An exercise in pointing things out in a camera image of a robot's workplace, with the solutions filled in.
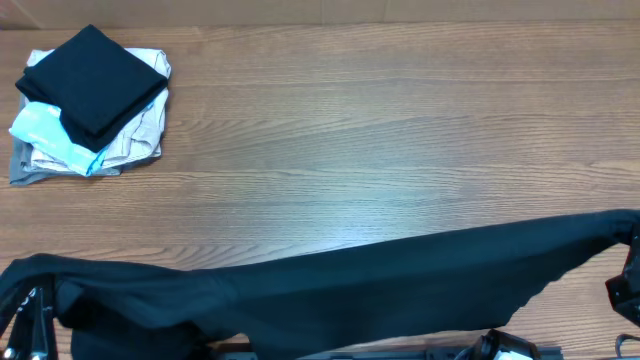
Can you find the black polo shirt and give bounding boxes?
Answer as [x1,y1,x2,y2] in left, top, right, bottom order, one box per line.
[1,210,639,359]

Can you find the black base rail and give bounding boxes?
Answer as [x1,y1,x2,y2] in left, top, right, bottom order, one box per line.
[210,346,564,360]

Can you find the folded black garment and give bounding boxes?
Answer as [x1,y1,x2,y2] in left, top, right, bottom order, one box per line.
[16,25,168,152]

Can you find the folded beige garment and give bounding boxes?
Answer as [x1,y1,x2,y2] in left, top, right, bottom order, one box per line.
[24,47,172,171]

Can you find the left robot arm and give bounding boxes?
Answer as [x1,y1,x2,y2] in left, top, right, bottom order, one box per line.
[1,282,58,360]

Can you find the folded light blue garment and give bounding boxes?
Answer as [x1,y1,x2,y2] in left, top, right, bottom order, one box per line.
[9,101,105,177]

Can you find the folded grey garment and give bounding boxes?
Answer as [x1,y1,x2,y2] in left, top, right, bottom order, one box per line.
[8,94,161,187]

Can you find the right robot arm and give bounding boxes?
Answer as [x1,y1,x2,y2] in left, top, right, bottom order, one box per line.
[454,227,639,360]

